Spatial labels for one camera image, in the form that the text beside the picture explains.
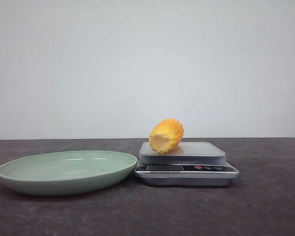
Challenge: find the yellow corn cob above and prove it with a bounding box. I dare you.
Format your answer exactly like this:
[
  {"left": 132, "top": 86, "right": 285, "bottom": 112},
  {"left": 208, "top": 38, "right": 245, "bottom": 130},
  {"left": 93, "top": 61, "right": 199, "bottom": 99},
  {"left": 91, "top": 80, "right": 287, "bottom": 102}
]
[{"left": 148, "top": 118, "right": 184, "bottom": 154}]

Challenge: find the silver digital kitchen scale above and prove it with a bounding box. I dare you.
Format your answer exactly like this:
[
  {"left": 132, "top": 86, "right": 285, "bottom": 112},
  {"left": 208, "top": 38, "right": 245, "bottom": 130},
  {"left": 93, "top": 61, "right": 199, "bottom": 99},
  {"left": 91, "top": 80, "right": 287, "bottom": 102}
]
[{"left": 134, "top": 141, "right": 239, "bottom": 186}]

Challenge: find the light green plate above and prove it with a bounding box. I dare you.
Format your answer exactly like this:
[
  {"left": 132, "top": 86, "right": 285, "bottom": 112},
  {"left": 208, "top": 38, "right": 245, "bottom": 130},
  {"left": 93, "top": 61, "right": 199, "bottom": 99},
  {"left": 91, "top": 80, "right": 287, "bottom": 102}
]
[{"left": 0, "top": 150, "right": 137, "bottom": 196}]

